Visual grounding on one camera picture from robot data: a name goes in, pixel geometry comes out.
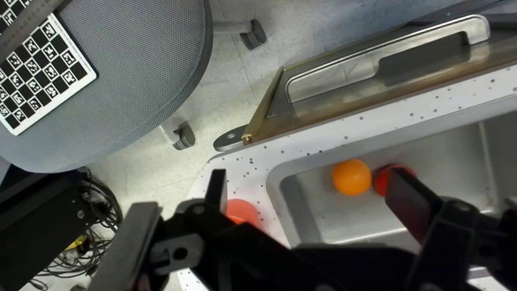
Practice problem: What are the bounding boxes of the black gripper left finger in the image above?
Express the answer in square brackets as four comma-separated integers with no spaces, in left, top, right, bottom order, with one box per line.
[202,169,229,223]

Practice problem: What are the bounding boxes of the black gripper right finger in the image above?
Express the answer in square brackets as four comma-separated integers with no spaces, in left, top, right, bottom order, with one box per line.
[383,167,481,256]

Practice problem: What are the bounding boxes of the orange ball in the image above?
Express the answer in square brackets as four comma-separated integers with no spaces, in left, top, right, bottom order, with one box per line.
[329,157,373,198]

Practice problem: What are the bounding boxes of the orange mug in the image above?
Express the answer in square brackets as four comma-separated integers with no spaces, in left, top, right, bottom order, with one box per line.
[224,198,266,232]

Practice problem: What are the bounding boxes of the silver sink basin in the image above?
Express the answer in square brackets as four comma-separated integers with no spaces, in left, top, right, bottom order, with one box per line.
[265,110,517,256]

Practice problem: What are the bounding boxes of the dark chair caster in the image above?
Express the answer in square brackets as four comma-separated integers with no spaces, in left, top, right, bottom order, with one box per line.
[239,18,270,52]
[171,122,197,152]

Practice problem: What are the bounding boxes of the grey round table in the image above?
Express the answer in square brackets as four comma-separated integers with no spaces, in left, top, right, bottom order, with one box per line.
[0,0,215,177]

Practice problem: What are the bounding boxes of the black electronics box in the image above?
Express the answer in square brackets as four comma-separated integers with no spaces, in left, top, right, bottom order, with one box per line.
[0,178,94,291]

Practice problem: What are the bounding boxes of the checkered calibration board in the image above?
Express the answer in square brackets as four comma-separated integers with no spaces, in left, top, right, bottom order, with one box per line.
[0,13,100,138]

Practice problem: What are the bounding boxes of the grey metal mount bar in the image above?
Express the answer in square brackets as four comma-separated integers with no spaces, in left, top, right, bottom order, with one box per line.
[87,201,163,291]

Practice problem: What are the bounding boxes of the tangled black cables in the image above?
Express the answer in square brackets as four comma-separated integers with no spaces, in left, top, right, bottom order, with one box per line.
[31,175,126,288]

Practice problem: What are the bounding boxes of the silver cabinet door handle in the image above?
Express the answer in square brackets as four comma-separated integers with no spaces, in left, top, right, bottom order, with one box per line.
[281,13,493,107]

